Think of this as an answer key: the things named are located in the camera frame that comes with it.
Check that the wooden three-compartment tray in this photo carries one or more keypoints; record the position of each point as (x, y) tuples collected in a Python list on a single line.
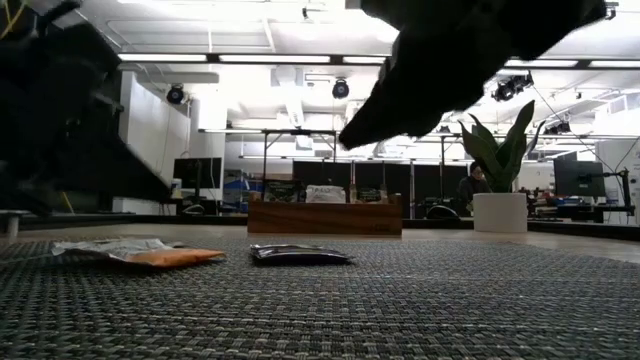
[(325, 220)]

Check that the black track light cluster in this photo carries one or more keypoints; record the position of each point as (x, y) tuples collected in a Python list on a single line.
[(510, 89)]

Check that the white canister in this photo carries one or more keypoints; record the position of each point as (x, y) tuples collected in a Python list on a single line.
[(176, 189)]

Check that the grey woven table mat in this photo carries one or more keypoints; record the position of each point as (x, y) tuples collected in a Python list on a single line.
[(350, 320)]

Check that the long ceiling light strip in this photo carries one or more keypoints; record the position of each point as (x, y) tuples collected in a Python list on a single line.
[(275, 58)]

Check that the black monitor on arm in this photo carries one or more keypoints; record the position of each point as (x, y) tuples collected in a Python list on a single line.
[(580, 177)]

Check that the white orange tea bag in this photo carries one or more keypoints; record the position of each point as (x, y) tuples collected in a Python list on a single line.
[(175, 257), (325, 194)]

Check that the small black track light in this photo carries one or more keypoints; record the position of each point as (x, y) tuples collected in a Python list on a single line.
[(557, 128)]

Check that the person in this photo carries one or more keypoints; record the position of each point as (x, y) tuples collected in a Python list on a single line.
[(470, 190)]

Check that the round black ceiling spotlight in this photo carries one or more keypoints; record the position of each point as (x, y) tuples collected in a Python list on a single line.
[(340, 89), (175, 94)]

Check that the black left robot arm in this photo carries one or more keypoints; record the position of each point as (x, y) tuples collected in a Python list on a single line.
[(50, 125)]

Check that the snake plant in white pot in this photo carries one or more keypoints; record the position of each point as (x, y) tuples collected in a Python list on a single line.
[(500, 212)]

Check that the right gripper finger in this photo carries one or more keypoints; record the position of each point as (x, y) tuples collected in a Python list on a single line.
[(425, 90)]

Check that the dark foil tea bag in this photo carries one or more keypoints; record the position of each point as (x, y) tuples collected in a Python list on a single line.
[(282, 192), (300, 256)]

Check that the black monitor on stand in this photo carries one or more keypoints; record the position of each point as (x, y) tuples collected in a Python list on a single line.
[(197, 172)]

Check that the black office chair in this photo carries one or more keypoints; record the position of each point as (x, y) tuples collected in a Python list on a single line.
[(442, 212)]

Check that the grey cylindrical post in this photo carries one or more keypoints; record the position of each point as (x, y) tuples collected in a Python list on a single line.
[(11, 225)]

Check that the cluttered office desk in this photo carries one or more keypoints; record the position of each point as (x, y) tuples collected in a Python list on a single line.
[(600, 210)]

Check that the dark office desk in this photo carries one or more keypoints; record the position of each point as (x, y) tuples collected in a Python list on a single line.
[(200, 202)]

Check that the black partition panels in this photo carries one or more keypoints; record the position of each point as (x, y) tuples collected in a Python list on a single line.
[(400, 180)]

